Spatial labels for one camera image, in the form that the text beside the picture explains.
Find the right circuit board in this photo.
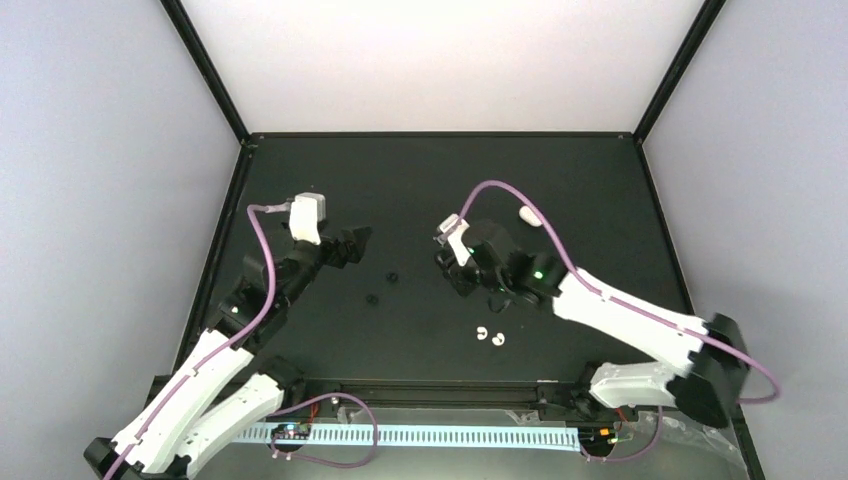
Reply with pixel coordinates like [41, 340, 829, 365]
[578, 428, 633, 445]

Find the circuit board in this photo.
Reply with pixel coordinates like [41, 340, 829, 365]
[578, 428, 633, 445]
[271, 423, 312, 444]

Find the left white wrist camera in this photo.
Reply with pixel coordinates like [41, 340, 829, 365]
[289, 192, 326, 245]

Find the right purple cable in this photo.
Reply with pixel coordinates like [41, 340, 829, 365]
[457, 180, 782, 405]

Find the white charging case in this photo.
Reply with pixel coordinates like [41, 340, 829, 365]
[518, 205, 543, 228]

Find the purple cable loop front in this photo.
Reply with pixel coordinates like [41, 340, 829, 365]
[268, 391, 380, 469]

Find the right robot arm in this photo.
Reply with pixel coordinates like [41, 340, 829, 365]
[435, 214, 750, 428]

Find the light blue cable duct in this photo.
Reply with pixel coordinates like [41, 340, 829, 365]
[235, 422, 581, 452]

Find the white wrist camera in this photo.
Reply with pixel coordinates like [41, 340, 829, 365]
[435, 213, 471, 267]
[289, 192, 326, 245]

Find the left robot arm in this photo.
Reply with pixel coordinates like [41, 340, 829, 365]
[84, 227, 373, 479]

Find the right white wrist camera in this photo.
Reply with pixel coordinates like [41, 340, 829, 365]
[435, 213, 471, 267]

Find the left circuit board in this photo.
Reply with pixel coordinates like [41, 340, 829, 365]
[271, 423, 312, 444]

